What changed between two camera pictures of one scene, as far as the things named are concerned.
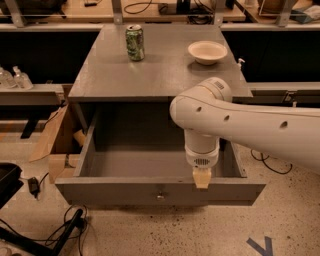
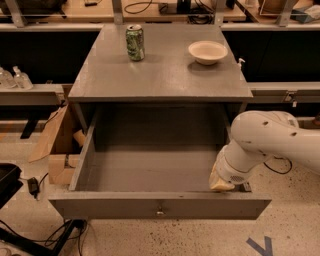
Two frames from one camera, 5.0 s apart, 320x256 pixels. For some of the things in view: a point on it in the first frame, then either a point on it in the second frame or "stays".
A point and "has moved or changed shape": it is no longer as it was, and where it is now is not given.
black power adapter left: x=34 y=186 stays
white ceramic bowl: x=207 y=52 stays
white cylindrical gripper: x=202 y=160 to x=229 y=172
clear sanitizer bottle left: x=7 y=80 stays
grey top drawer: x=138 y=158 has moved or changed shape
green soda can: x=135 y=42 stays
